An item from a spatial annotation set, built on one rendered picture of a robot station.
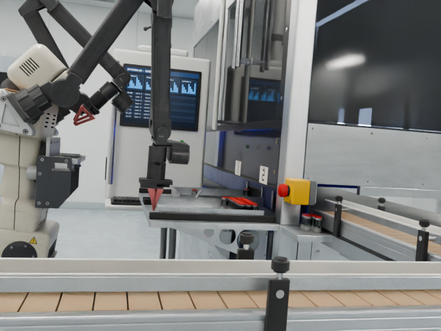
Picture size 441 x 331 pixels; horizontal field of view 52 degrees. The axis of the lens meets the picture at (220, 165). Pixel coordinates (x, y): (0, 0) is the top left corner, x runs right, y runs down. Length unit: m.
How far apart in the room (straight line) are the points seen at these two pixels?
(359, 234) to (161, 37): 0.78
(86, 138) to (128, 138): 4.58
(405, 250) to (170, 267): 0.61
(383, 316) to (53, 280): 0.39
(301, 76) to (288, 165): 0.27
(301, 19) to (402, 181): 0.62
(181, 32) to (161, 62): 5.73
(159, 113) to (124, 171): 0.98
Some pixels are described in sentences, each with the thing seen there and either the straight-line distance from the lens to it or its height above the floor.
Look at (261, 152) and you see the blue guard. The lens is 1.62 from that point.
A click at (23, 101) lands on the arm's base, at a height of 1.20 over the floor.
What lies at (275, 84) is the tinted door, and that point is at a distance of 1.57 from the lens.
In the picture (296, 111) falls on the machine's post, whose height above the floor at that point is 1.24.
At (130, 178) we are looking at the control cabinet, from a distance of 2.32.
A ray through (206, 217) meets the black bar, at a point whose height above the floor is 0.89.
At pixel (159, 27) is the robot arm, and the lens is 1.37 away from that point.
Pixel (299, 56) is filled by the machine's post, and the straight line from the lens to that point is 1.43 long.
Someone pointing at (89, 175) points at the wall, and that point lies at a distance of 6.90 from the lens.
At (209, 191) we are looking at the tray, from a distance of 2.01.
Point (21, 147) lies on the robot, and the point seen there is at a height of 1.06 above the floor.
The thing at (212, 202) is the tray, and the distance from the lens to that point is 1.67.
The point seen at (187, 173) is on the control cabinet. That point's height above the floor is 0.95.
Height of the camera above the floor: 1.13
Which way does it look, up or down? 3 degrees down
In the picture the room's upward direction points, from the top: 4 degrees clockwise
